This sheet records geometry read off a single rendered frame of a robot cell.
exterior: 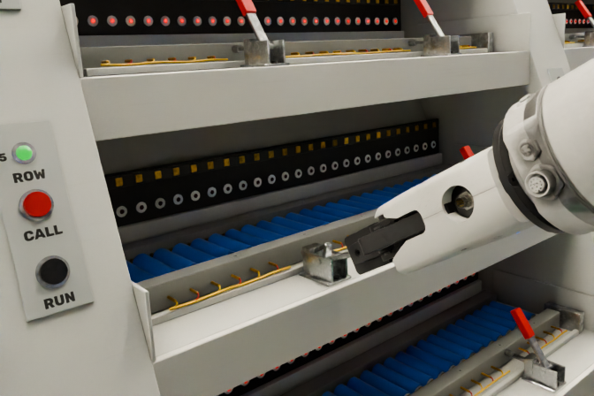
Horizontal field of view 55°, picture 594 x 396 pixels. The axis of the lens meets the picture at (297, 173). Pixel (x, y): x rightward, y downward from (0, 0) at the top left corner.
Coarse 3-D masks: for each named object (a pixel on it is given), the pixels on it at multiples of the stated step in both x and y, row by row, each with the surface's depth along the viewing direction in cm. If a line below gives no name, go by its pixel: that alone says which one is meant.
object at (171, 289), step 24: (360, 216) 61; (288, 240) 54; (312, 240) 55; (336, 240) 57; (216, 264) 48; (240, 264) 50; (264, 264) 52; (288, 264) 53; (144, 288) 44; (168, 288) 45; (192, 288) 46; (216, 288) 48
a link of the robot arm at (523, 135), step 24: (528, 96) 31; (504, 120) 32; (528, 120) 30; (528, 144) 30; (528, 168) 30; (552, 168) 29; (528, 192) 29; (552, 192) 29; (552, 216) 30; (576, 216) 29
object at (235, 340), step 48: (288, 192) 68; (528, 240) 68; (288, 288) 49; (336, 288) 48; (384, 288) 52; (432, 288) 57; (192, 336) 41; (240, 336) 42; (288, 336) 45; (336, 336) 49; (192, 384) 40; (240, 384) 42
